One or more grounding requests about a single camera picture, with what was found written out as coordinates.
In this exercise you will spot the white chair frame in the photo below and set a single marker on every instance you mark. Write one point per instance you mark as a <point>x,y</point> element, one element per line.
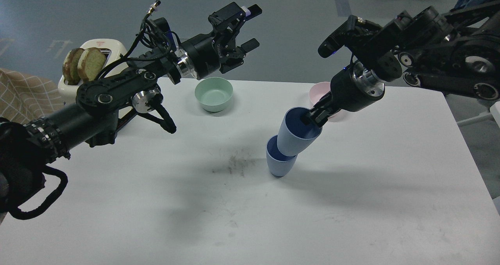
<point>491,114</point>

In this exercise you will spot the left toast slice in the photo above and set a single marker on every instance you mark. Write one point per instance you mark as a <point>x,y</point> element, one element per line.
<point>69,69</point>

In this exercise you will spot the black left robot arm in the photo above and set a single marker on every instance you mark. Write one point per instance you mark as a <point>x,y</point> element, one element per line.
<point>121,91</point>

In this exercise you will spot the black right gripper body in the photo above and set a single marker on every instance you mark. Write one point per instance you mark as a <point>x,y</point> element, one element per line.
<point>355,88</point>

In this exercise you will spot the green bowl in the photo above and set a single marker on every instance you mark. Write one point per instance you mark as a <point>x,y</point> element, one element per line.
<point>214,94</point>

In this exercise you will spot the light blue cup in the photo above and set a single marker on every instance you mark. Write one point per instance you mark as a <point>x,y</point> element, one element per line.
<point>294,135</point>

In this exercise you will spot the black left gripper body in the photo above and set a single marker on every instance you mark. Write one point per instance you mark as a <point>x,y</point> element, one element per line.
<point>204,54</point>

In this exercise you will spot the beige checkered cloth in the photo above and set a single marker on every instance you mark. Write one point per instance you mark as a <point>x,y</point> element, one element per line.
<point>25,97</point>

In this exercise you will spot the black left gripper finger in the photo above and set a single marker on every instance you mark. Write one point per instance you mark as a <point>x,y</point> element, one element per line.
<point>232,16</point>
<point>245,48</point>

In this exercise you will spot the pink bowl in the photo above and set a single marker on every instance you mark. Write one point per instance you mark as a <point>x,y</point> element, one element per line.
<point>316,92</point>

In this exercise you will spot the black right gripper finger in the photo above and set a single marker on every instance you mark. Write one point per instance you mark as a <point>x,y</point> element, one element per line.
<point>321,111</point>

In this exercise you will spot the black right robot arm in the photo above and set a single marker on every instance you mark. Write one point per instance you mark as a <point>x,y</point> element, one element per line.
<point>455,53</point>

